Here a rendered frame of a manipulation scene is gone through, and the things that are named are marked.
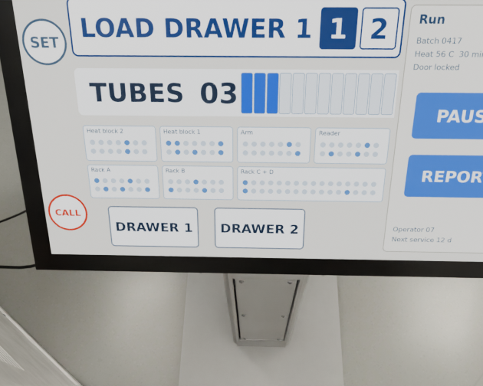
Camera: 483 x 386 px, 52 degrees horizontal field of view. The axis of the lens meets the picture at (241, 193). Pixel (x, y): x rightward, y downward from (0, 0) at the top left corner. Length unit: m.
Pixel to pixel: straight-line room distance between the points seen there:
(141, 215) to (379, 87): 0.27
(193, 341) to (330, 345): 0.39
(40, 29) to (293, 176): 0.27
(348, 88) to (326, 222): 0.14
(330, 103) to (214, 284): 1.10
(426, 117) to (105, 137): 0.31
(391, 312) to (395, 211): 1.07
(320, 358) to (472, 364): 0.43
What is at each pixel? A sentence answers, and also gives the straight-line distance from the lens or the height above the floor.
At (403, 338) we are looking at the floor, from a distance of 1.57.
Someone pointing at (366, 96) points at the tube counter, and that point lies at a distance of 0.49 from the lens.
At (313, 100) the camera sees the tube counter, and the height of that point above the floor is 1.11.
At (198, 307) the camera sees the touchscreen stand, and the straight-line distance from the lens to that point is 1.51.
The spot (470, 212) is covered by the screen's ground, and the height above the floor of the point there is 1.02.
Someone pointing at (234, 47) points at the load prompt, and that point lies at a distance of 0.47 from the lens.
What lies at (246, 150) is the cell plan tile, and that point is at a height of 1.07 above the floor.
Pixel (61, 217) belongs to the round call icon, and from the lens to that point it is 0.55.
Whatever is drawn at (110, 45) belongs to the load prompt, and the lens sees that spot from 0.49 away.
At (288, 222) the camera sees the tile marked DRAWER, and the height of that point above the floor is 1.01.
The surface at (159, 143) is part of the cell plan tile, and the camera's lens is 0.50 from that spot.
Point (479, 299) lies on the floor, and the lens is 1.68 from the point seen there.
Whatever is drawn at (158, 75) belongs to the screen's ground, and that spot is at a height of 1.12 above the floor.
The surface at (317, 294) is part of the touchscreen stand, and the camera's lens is 1.52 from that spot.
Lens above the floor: 1.48
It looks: 61 degrees down
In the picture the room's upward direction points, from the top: 2 degrees counter-clockwise
